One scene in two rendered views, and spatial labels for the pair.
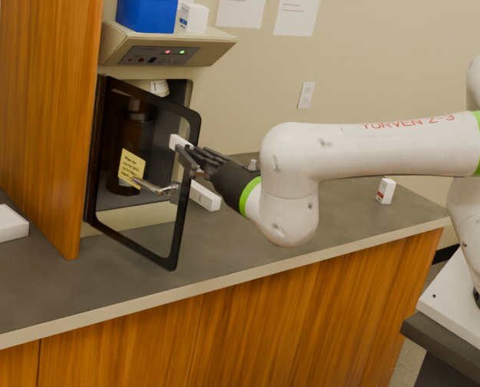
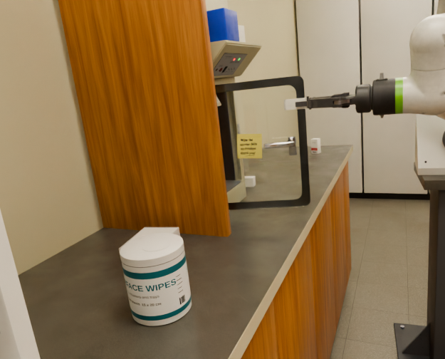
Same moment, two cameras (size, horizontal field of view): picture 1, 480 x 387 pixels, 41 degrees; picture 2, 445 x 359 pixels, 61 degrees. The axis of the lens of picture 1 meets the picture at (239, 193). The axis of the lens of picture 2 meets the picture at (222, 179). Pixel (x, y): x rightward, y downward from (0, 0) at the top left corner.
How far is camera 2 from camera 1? 0.92 m
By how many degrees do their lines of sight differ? 21
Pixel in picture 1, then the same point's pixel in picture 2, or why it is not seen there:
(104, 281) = (268, 234)
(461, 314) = not seen: outside the picture
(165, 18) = (235, 29)
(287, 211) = not seen: outside the picture
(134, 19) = (221, 32)
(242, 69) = not seen: hidden behind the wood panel
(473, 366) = not seen: outside the picture
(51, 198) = (192, 198)
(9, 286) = (221, 263)
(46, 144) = (172, 159)
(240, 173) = (380, 82)
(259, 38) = not seen: hidden behind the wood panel
